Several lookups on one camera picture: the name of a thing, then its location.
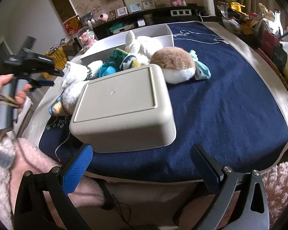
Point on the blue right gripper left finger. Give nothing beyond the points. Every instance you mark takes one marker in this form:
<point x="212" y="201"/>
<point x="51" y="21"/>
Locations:
<point x="74" y="170"/>

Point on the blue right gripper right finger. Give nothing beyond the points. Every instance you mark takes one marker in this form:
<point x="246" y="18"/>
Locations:
<point x="209" y="169"/>

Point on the white plush with bead necklace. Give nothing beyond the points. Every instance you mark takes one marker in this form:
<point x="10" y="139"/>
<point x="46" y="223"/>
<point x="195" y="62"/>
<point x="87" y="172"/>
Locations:
<point x="74" y="73"/>

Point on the white duck plush blue outfit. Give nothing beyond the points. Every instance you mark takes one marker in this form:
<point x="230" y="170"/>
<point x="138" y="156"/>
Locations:
<point x="65" y="104"/>

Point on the yellow green white plush doll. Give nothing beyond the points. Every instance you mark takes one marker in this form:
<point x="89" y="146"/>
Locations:
<point x="123" y="60"/>

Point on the light blue cloth item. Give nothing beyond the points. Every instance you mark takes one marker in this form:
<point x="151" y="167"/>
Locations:
<point x="202" y="72"/>

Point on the brown white round plush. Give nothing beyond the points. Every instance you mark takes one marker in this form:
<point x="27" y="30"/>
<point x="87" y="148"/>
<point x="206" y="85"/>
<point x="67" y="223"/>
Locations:
<point x="177" y="64"/>

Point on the large white plush toy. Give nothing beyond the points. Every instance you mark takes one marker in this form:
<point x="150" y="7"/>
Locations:
<point x="142" y="47"/>

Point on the pink fluffy left sleeve forearm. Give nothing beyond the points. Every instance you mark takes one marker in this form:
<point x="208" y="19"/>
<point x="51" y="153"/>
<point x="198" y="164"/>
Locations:
<point x="16" y="157"/>

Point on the yellow plastic crate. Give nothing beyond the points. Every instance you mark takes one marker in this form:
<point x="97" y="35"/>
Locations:
<point x="59" y="56"/>

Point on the glass dome with pink flowers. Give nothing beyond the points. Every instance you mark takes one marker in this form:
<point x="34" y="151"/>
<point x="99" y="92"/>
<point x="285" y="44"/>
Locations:
<point x="86" y="37"/>

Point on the navy blue blanket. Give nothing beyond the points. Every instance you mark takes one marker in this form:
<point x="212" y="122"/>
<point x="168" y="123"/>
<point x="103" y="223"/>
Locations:
<point x="239" y="116"/>

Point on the pink fluffy right sleeve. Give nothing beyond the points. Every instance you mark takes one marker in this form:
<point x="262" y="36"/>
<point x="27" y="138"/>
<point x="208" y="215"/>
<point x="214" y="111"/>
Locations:
<point x="275" y="181"/>

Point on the white cardboard box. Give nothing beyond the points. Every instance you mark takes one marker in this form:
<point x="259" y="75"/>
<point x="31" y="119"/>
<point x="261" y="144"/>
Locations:
<point x="105" y="47"/>

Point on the teal cloth item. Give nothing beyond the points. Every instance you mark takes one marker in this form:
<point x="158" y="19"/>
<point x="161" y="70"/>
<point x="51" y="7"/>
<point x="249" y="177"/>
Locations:
<point x="108" y="68"/>

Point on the beige plastic bin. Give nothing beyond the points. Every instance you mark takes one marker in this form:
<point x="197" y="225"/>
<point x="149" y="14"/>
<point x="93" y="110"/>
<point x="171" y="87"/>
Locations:
<point x="125" y="112"/>

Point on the cluttered side table items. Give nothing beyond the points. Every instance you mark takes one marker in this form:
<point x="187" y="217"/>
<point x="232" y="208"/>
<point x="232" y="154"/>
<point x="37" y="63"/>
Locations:
<point x="266" y="24"/>

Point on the white air purifier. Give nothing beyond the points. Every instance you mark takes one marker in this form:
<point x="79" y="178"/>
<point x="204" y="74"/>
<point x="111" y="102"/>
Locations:
<point x="209" y="8"/>

